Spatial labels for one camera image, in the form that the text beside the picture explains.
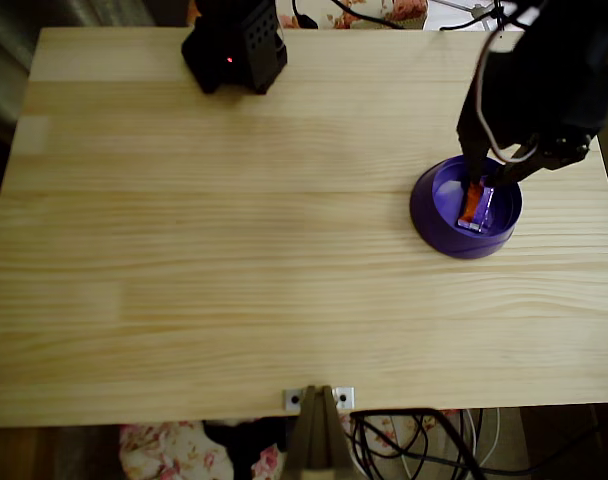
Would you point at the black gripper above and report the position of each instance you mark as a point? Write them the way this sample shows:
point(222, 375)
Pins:
point(521, 131)

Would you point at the purple orange candy bar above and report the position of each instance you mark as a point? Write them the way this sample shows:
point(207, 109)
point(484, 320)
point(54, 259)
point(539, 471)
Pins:
point(476, 210)

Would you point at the purple plastic bowl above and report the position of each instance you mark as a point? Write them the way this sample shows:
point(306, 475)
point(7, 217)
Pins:
point(434, 230)

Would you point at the olive camera stand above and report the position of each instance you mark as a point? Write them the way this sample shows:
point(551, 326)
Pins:
point(316, 440)

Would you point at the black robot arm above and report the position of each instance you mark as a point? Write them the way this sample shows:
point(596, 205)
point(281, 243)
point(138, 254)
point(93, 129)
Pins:
point(224, 55)

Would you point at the floral fabric sheet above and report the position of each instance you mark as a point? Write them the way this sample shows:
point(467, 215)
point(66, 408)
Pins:
point(159, 450)

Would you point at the black fabric item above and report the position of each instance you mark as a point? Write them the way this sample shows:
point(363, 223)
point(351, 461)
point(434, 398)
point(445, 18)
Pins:
point(244, 445)

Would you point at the floral seat cushion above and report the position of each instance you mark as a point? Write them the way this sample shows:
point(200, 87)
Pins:
point(409, 10)

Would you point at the grey curtain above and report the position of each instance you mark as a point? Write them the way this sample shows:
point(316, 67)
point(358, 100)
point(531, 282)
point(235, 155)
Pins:
point(14, 60)

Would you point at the white star-shaped stand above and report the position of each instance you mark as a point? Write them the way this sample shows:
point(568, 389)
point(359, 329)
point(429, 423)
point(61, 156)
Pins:
point(479, 10)

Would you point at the silver metal bracket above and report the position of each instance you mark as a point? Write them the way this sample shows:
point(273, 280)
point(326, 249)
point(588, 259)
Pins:
point(291, 400)

